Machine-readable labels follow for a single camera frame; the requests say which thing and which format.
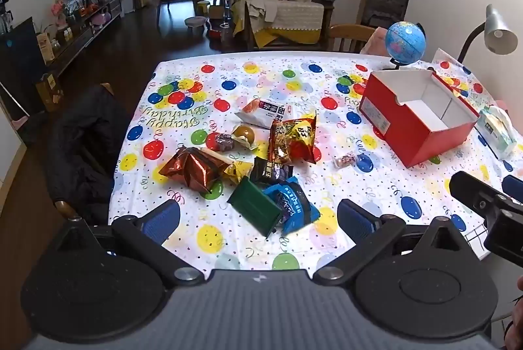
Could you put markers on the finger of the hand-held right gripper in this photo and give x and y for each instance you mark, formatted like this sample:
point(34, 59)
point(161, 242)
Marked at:
point(514, 187)
point(476, 192)

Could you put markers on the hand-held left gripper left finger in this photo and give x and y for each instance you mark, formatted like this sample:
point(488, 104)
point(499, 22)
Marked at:
point(161, 218)

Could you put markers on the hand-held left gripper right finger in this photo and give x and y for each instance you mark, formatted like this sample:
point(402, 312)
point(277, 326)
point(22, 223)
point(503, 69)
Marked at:
point(354, 218)

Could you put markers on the small clear candy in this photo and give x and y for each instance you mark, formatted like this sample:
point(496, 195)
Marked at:
point(345, 161)

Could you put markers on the copper foil snack packet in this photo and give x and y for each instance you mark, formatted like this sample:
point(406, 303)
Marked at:
point(192, 168)

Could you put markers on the blue snack packet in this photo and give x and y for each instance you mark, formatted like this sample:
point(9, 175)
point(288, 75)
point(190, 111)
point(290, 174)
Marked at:
point(296, 207)

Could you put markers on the tan biscuit stick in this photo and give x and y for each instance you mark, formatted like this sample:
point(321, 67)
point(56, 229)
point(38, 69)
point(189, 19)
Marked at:
point(216, 156)

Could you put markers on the yellow snack packet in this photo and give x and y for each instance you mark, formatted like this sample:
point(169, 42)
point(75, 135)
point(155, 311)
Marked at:
point(239, 170)

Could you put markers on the green snack packet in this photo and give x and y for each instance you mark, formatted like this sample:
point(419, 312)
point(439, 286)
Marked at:
point(255, 205)

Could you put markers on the small purple candy packet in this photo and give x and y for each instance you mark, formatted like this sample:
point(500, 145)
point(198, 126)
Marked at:
point(220, 141)

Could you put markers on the red and yellow snack bag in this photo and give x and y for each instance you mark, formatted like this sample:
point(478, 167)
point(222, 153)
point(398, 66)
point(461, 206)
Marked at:
point(292, 141)

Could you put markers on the black snack packet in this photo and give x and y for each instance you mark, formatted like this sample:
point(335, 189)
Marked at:
point(263, 170)

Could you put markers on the red cardboard box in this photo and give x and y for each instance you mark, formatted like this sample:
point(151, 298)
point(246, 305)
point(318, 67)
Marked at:
point(392, 117)

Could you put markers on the gold foil ball candy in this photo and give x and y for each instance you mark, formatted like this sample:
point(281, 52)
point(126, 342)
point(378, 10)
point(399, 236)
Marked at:
point(244, 133)

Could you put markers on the white snack packet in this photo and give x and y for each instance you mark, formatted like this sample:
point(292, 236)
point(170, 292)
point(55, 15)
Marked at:
point(265, 111)

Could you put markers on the tissue pack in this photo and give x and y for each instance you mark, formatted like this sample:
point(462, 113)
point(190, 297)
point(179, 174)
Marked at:
point(496, 129)

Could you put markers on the wooden chair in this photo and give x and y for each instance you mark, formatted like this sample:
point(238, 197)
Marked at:
point(347, 37)
point(65, 208)

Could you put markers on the black jacket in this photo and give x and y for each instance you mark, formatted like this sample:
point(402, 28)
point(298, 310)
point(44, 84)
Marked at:
point(86, 137)

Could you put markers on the balloon print tablecloth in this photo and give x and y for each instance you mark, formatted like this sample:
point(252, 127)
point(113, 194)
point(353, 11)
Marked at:
point(286, 96)

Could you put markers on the grey desk lamp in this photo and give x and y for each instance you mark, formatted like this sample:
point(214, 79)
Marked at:
point(496, 29)

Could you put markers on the blue desk globe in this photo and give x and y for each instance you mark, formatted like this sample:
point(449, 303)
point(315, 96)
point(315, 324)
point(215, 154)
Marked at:
point(404, 41)

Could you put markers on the brown paper bag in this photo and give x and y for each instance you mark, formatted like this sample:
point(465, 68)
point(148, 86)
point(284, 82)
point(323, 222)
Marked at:
point(49, 92)

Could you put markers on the pink cloth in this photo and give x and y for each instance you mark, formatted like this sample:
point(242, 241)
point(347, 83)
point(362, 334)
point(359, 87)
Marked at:
point(374, 41)

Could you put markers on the small white stool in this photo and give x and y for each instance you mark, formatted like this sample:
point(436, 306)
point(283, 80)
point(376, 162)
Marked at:
point(195, 23)

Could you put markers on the television cabinet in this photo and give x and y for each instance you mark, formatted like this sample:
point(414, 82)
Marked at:
point(81, 31)

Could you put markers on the beige carton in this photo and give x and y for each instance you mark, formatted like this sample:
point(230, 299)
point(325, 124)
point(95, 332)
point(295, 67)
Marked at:
point(45, 47)

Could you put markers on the black cabinet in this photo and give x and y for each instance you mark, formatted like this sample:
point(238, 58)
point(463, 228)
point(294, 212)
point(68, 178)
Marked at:
point(18, 64)

